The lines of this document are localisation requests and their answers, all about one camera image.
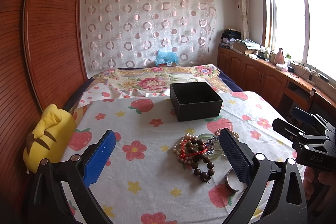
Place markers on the pink bottle on sideboard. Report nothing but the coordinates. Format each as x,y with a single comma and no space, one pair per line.
279,59

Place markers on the pile of books and papers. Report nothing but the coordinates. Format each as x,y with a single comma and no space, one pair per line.
232,39

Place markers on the floral peony blanket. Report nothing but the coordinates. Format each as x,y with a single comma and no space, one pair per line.
150,82

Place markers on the yellow plush toy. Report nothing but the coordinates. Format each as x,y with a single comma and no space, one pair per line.
49,138

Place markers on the person's right hand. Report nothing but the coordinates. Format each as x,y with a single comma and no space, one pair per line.
311,178

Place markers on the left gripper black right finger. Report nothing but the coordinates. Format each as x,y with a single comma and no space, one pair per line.
238,157

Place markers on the pink circle pattern curtain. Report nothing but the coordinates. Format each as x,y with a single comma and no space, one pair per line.
132,33

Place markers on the blue plush toy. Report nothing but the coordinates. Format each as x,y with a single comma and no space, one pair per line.
168,59

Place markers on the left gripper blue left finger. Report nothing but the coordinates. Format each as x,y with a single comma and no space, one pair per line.
96,156

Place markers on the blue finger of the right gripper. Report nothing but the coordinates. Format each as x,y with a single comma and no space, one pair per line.
301,115

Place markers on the black open jewelry box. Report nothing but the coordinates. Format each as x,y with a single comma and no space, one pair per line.
192,101

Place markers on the strawberry flower print sheet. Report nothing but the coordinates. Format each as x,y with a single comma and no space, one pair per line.
143,181

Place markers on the purple crystal hair comb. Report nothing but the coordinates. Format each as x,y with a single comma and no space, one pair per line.
212,143

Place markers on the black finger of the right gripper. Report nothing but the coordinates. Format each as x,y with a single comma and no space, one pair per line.
286,129

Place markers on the wooden sideboard cabinet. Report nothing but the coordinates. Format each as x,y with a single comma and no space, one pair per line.
283,90

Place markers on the window with wooden frame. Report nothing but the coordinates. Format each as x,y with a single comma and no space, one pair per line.
304,30

